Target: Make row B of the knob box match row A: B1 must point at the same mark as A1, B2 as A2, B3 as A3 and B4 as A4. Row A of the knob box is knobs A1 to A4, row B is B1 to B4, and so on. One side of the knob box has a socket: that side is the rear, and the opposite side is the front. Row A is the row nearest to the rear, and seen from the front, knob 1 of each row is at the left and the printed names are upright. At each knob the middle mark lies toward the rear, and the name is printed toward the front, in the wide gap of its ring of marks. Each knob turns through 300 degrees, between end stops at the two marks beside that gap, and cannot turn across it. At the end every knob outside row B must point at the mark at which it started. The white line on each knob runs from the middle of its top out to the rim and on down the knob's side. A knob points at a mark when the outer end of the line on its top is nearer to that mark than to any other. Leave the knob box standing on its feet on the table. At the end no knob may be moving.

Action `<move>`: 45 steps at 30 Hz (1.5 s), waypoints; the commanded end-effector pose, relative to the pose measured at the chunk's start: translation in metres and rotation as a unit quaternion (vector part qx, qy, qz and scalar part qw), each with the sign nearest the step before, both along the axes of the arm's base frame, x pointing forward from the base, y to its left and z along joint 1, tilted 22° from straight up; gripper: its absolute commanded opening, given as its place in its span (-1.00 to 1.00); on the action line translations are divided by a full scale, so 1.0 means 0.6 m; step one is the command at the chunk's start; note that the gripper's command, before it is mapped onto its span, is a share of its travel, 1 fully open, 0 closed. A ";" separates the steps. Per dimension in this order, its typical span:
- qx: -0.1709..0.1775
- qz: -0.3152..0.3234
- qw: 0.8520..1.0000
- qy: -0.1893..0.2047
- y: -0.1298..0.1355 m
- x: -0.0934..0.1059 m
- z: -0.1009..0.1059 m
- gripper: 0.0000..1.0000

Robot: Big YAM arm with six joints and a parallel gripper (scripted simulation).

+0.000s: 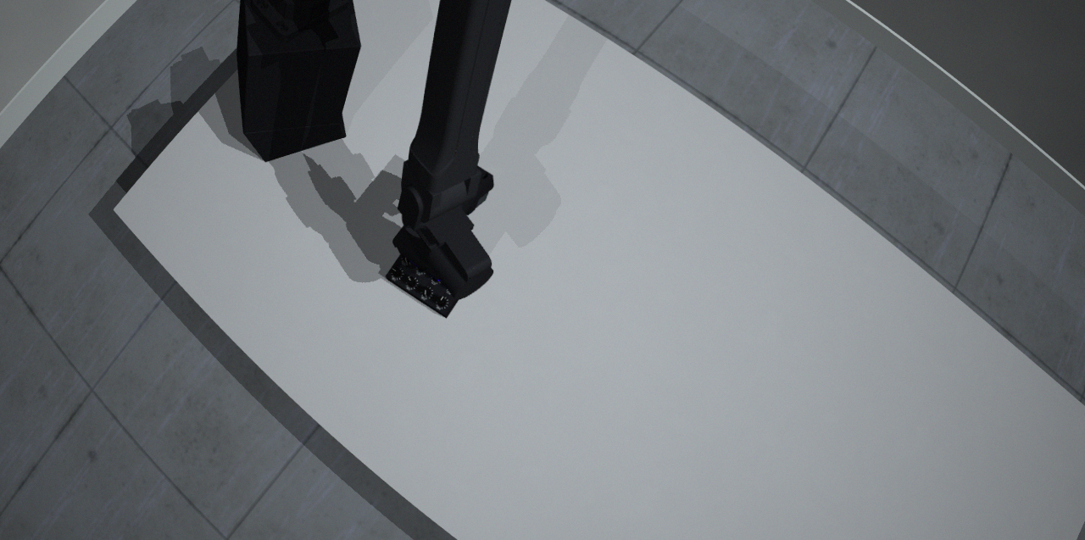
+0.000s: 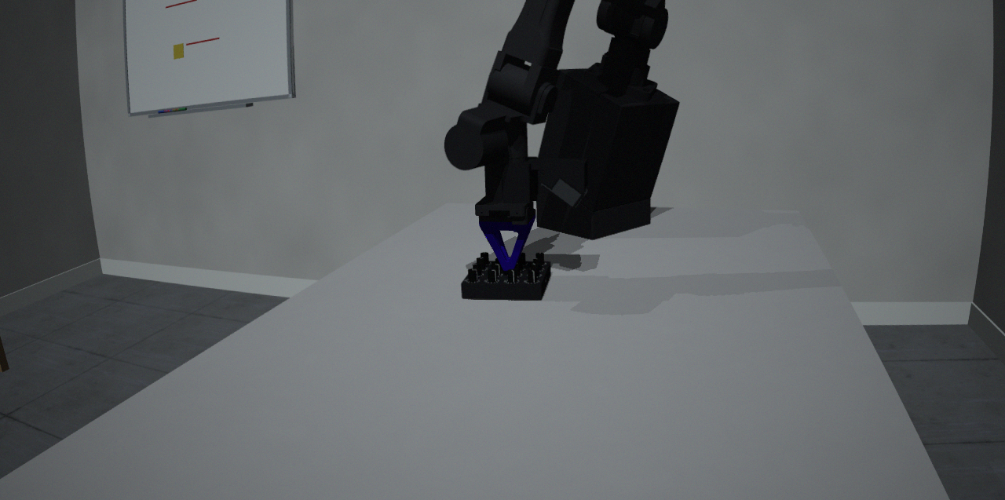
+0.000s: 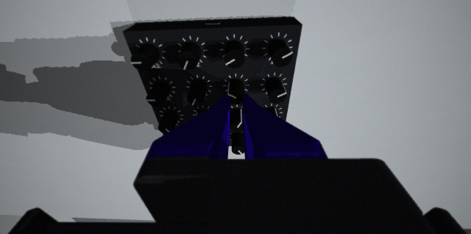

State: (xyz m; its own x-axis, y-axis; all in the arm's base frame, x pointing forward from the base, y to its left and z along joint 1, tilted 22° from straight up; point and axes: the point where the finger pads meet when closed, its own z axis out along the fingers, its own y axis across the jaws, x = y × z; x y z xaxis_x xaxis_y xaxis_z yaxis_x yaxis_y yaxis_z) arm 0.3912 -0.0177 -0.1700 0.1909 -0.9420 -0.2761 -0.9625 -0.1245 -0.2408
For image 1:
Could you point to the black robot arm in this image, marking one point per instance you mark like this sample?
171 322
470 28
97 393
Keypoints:
441 177

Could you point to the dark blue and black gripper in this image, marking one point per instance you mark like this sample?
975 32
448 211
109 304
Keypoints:
416 256

